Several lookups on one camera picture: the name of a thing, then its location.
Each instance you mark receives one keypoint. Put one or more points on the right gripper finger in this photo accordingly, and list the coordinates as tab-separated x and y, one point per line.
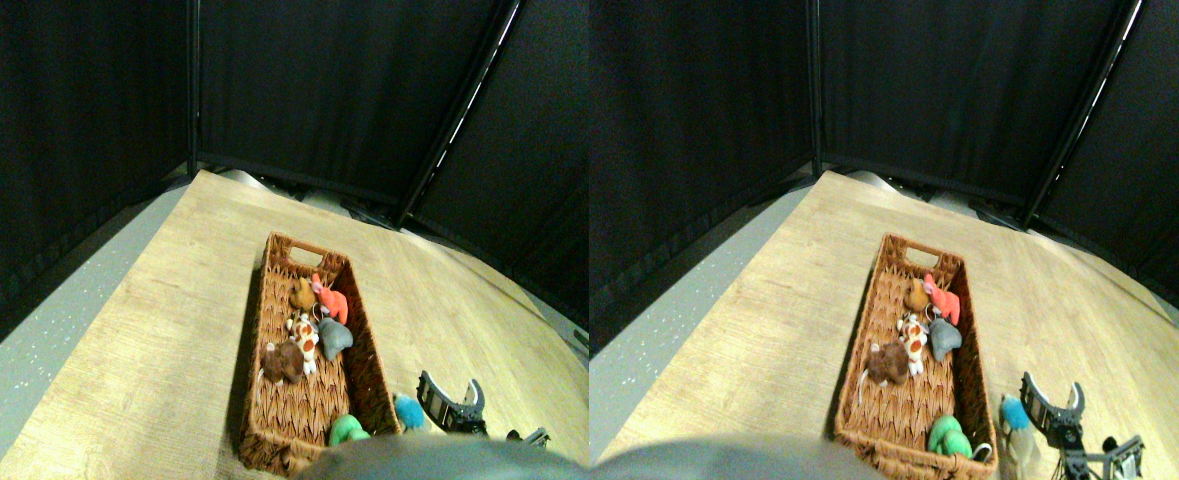
479	405
434	402
1080	408
1037	402

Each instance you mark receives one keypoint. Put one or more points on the grey plush toy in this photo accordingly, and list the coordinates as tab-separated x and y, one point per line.
946	342
336	340

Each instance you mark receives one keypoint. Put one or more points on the white brown spotted plush toy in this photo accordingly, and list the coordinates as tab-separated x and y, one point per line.
304	340
914	342

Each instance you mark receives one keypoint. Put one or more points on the red plush toy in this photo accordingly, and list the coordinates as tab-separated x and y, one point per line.
334	300
945	300

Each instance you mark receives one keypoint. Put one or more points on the orange plush toy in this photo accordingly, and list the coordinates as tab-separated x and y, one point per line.
301	295
915	296

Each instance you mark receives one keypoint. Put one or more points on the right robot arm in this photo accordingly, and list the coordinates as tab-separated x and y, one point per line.
1074	468

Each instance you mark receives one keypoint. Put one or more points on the blue plush toy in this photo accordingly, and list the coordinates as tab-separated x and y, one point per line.
409	412
1016	413

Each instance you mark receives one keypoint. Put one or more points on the green plush toy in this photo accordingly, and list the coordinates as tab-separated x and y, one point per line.
349	432
949	438

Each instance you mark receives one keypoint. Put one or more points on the black curtain stand foot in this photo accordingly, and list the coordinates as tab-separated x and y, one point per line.
994	212
579	338
369	212

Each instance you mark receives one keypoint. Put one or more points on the brown wicker basket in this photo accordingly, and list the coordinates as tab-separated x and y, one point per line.
294	410
899	415

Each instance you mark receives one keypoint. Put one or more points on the black curtain stand pole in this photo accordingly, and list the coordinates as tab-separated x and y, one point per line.
194	90
815	90
1079	110
453	110

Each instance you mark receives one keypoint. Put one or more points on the black bracket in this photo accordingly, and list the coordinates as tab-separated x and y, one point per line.
529	437

